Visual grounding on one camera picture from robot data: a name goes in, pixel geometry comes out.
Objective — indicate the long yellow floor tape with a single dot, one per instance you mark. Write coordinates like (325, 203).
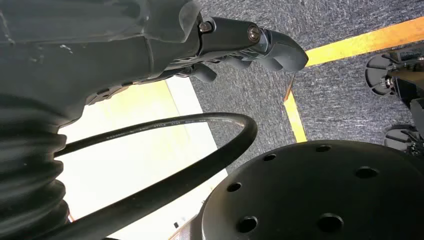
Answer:
(357, 41)

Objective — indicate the black round disc with holes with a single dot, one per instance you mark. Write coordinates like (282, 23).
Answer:
(314, 192)

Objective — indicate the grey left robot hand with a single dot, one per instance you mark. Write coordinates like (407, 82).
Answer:
(99, 43)

